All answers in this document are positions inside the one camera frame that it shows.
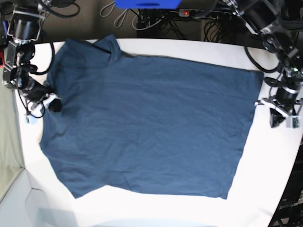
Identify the blue plastic bin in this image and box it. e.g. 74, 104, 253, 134
115, 0, 181, 9

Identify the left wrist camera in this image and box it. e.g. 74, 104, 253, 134
286, 115, 301, 129

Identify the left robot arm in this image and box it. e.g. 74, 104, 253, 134
225, 0, 303, 129

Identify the dark blue t-shirt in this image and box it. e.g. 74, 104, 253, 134
40, 35, 264, 199

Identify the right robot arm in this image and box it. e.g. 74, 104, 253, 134
2, 0, 62, 119

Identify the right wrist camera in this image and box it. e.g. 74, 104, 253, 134
24, 114, 38, 125

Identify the white looped cable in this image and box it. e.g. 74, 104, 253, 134
99, 4, 130, 28

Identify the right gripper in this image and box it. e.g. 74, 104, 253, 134
23, 91, 62, 116

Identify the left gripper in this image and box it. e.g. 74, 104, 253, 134
254, 96, 303, 128

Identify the red box at table edge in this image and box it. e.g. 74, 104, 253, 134
0, 51, 5, 68

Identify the black power strip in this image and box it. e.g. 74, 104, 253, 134
177, 9, 232, 20

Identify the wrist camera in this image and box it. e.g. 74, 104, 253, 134
286, 115, 301, 129
24, 114, 38, 125

